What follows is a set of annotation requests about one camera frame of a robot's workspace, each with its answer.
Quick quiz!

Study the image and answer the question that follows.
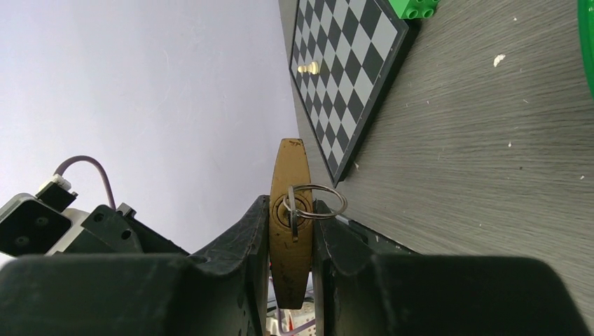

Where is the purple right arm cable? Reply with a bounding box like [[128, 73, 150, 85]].
[[53, 155, 117, 212]]

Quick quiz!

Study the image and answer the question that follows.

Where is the cream chess pawn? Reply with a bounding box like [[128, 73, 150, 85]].
[[297, 61, 320, 75]]

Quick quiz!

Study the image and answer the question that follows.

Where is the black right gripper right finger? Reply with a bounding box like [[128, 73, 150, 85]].
[[312, 219, 590, 335]]

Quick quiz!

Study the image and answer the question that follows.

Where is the green toy brick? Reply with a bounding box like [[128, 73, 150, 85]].
[[389, 0, 440, 20]]

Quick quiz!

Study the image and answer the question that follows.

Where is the brass padlock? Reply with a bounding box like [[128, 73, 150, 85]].
[[268, 137, 349, 311]]

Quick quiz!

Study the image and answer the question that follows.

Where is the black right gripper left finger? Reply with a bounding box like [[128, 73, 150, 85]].
[[1, 195, 269, 335]]

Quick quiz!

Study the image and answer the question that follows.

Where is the green cable lock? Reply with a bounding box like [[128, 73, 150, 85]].
[[576, 0, 594, 96]]

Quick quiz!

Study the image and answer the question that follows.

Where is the black white chessboard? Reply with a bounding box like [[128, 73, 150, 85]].
[[289, 0, 419, 186]]

